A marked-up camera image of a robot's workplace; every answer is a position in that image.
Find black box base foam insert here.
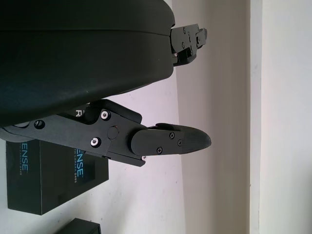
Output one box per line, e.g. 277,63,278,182
58,218,100,234

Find black RealSense box lid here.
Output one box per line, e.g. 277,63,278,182
5,108,109,215

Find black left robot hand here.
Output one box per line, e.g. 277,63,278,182
0,0,212,169

